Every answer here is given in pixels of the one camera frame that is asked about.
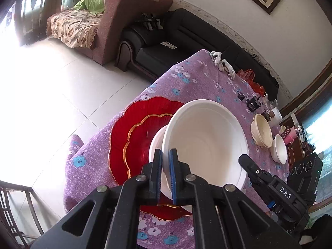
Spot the white bowl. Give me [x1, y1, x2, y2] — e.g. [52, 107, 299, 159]
[270, 134, 288, 165]
[148, 124, 193, 213]
[161, 100, 249, 198]

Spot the red gold-rimmed plate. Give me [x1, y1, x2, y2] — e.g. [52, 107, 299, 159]
[122, 113, 193, 209]

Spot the cream plastic bowl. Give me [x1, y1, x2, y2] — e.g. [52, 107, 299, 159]
[250, 114, 273, 148]

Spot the person's right hand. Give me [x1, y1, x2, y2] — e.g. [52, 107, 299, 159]
[266, 211, 278, 223]

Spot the pink sleeved bottle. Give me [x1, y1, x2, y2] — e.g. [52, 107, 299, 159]
[281, 127, 298, 145]

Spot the white plastic jar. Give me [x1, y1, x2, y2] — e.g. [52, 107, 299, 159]
[269, 107, 282, 128]

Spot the wooden chair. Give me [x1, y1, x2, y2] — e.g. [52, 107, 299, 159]
[1, 181, 44, 248]

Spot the black motor with label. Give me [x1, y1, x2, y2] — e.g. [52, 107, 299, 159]
[245, 96, 263, 112]

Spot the red fluted plate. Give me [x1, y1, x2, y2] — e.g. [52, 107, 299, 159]
[107, 96, 194, 222]

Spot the red plastic bag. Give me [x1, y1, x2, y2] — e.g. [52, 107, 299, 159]
[237, 69, 265, 96]

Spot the black sofa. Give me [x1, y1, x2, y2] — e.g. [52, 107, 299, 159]
[115, 9, 279, 101]

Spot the patterned blanket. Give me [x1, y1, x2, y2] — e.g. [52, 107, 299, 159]
[46, 9, 103, 50]

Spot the maroon armchair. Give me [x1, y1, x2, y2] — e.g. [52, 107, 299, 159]
[74, 0, 173, 65]

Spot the green cushion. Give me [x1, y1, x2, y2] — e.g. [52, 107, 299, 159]
[73, 0, 105, 13]

